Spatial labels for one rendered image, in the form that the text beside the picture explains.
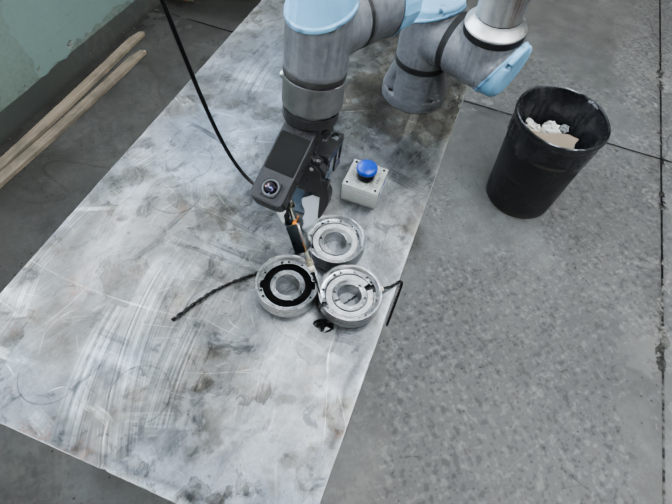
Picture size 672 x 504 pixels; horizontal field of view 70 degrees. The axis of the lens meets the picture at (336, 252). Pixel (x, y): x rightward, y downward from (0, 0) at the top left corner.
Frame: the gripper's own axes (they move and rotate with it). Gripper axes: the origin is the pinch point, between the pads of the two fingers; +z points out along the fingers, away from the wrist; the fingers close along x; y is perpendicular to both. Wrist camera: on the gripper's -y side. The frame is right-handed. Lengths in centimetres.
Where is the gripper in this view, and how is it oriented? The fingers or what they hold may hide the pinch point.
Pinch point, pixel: (294, 225)
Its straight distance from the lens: 73.9
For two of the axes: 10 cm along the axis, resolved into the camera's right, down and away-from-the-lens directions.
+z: -1.3, 6.4, 7.6
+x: -9.2, -3.5, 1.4
